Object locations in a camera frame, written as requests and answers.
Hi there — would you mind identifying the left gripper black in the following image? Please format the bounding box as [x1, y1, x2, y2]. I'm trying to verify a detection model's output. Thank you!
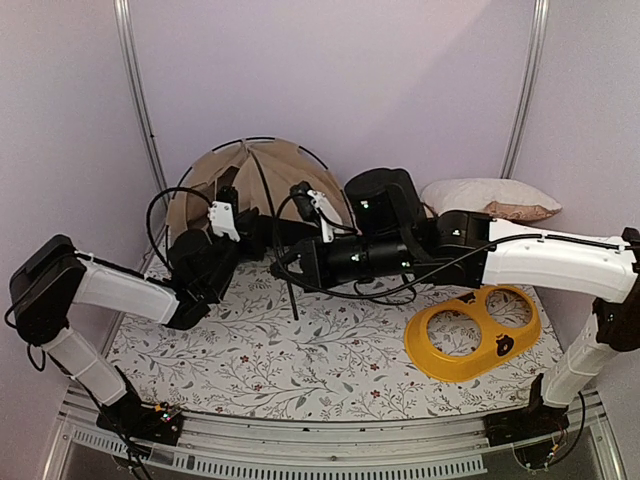
[204, 208, 264, 301]

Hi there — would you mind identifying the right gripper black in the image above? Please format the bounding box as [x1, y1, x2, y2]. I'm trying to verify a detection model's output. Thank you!
[272, 231, 414, 289]

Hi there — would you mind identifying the beige fabric pet tent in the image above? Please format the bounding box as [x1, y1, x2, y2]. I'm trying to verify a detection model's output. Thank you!
[166, 137, 353, 259]

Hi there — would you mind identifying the black flexible tent pole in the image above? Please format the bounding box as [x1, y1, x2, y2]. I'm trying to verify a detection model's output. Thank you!
[239, 140, 301, 321]

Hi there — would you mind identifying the white and brown pillow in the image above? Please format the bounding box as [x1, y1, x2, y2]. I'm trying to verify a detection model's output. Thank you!
[421, 178, 562, 223]

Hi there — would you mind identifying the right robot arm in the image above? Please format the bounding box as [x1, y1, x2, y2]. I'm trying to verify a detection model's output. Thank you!
[271, 168, 639, 436]

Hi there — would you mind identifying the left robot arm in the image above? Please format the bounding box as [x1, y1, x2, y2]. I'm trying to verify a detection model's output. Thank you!
[9, 202, 264, 434]

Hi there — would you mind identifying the floral table mat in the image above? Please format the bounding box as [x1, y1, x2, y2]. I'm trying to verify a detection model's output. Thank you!
[109, 261, 562, 421]

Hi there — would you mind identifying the yellow double bowl holder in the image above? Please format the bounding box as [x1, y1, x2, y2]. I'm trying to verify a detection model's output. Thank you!
[404, 286, 542, 383]

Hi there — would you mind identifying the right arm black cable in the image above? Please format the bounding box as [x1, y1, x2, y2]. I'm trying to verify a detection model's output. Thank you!
[272, 194, 501, 304]

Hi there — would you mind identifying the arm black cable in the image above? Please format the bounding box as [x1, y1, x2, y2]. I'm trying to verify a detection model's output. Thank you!
[144, 187, 216, 281]
[272, 194, 501, 304]

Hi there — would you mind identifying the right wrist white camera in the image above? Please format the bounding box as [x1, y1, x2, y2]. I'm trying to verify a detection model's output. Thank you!
[290, 181, 342, 243]

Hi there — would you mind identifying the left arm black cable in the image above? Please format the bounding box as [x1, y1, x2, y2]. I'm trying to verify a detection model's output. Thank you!
[144, 187, 216, 281]

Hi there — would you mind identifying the metal base rail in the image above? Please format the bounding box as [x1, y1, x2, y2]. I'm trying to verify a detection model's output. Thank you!
[43, 387, 631, 479]

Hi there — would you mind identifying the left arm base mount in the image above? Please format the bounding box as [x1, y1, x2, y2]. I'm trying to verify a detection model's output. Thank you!
[96, 368, 184, 446]

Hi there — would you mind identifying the left aluminium frame post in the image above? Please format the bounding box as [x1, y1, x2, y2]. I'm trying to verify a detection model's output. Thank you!
[112, 0, 171, 191]

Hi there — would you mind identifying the aluminium frame post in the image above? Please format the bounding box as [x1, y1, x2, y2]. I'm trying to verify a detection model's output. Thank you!
[500, 0, 550, 179]
[112, 0, 171, 191]

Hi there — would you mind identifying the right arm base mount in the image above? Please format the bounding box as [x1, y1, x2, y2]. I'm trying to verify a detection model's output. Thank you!
[483, 374, 569, 470]

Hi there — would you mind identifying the right aluminium frame post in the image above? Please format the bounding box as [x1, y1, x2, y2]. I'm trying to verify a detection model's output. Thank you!
[500, 0, 550, 179]

